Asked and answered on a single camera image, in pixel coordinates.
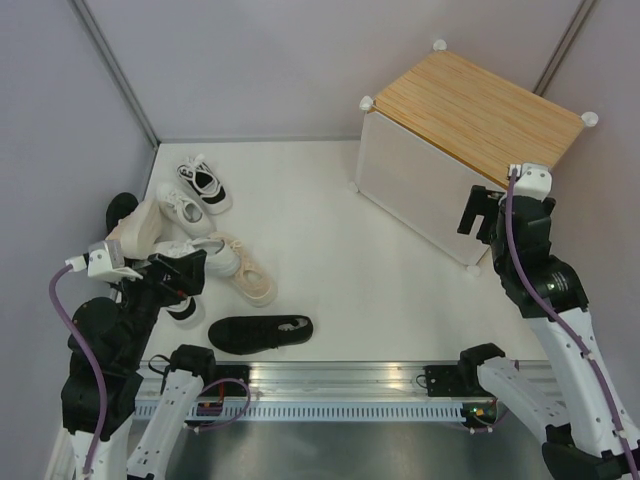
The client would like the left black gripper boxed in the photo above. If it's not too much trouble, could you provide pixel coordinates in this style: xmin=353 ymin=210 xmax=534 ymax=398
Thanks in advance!
xmin=109 ymin=248 xmax=207 ymax=364

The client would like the wooden shoe cabinet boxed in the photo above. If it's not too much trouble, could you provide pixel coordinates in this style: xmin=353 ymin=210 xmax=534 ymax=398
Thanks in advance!
xmin=349 ymin=39 xmax=599 ymax=277

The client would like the black and white sneaker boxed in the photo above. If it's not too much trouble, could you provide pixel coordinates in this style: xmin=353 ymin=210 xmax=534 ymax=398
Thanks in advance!
xmin=176 ymin=154 xmax=233 ymax=215

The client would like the beige lace sneaker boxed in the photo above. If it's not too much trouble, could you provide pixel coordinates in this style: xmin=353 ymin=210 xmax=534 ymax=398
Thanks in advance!
xmin=208 ymin=232 xmax=277 ymax=308

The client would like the white translucent cabinet door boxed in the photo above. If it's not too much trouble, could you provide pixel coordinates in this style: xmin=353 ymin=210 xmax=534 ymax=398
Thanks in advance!
xmin=352 ymin=113 xmax=505 ymax=275

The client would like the black canvas sneaker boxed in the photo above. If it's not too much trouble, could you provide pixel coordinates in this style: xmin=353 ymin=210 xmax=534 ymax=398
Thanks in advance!
xmin=207 ymin=315 xmax=314 ymax=355
xmin=105 ymin=192 xmax=139 ymax=233

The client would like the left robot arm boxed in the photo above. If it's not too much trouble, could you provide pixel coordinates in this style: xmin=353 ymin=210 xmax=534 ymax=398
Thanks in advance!
xmin=61 ymin=250 xmax=218 ymax=479

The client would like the aluminium rail with cable duct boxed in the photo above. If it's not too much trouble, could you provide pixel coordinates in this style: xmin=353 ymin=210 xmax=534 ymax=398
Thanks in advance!
xmin=134 ymin=359 xmax=566 ymax=426

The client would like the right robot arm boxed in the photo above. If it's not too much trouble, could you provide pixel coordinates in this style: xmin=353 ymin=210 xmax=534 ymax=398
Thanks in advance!
xmin=456 ymin=186 xmax=639 ymax=479

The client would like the white leather sneaker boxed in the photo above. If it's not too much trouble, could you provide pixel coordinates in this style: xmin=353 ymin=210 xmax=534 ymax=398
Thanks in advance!
xmin=155 ymin=183 xmax=215 ymax=238
xmin=153 ymin=238 xmax=241 ymax=278

